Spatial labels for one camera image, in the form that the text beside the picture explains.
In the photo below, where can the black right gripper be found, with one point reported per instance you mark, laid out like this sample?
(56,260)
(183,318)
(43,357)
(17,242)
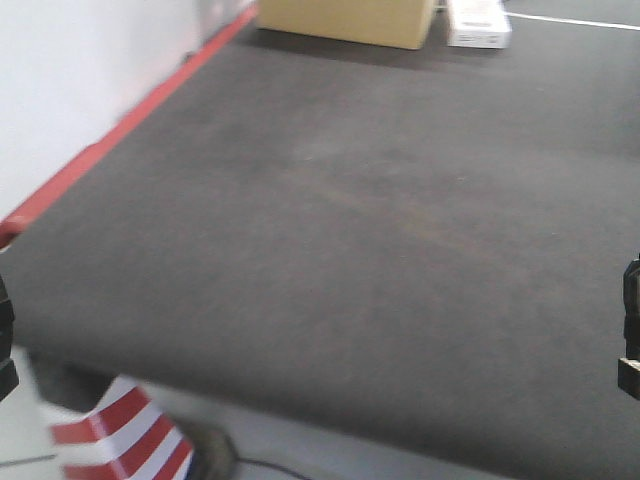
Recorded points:
(628,365)

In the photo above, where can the dark grey conveyor belt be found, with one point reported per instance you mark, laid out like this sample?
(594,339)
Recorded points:
(420,248)

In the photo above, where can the white carton box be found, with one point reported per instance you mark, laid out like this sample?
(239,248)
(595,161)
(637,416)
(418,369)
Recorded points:
(478,24)

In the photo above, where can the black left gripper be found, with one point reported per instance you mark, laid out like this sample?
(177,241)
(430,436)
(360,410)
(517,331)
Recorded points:
(9,378)

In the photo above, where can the red conveyor frame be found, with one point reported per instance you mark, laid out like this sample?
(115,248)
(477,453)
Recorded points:
(47,194)

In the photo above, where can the left red-white traffic cone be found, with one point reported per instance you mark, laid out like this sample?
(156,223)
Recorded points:
(127,436)

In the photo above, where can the cardboard box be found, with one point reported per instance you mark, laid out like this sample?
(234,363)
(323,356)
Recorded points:
(388,23)

